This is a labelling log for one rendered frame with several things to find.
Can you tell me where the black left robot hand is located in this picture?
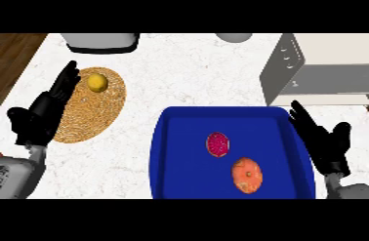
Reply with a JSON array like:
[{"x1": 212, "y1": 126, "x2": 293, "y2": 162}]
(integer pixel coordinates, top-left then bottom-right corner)
[{"x1": 5, "y1": 60, "x2": 82, "y2": 147}]

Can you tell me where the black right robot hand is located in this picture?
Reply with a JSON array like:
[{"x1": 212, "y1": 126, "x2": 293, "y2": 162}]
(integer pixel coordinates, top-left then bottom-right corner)
[{"x1": 287, "y1": 100, "x2": 352, "y2": 179}]

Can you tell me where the blue tray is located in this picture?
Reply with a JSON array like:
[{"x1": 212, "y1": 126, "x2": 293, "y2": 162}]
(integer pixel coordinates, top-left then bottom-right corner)
[{"x1": 149, "y1": 105, "x2": 317, "y2": 200}]

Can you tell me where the pink cupcake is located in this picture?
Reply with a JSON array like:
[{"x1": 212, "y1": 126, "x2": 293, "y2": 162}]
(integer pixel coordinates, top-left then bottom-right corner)
[{"x1": 205, "y1": 131, "x2": 231, "y2": 158}]

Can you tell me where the round woven placemat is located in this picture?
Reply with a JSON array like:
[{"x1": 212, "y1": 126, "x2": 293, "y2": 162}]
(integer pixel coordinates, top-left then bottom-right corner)
[{"x1": 50, "y1": 66, "x2": 128, "y2": 144}]

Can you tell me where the yellow lemon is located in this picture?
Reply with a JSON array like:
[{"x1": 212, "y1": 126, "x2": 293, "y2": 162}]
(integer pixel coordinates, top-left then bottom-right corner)
[{"x1": 87, "y1": 72, "x2": 109, "y2": 94}]

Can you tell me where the orange round fruit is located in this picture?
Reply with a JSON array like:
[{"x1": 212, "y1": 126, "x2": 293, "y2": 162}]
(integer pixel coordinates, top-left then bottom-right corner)
[{"x1": 230, "y1": 156, "x2": 264, "y2": 195}]

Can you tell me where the grey round object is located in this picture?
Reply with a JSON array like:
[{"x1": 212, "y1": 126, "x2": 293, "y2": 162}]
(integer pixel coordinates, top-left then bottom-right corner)
[{"x1": 215, "y1": 33, "x2": 253, "y2": 44}]

